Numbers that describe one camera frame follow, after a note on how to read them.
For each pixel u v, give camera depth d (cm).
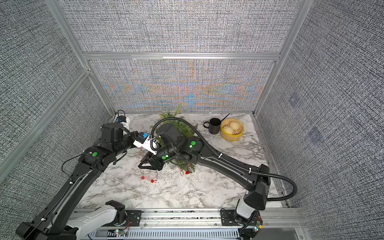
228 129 101
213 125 103
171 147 53
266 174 40
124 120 62
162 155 53
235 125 105
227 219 73
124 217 71
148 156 53
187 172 73
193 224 73
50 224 37
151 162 52
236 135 103
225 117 98
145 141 52
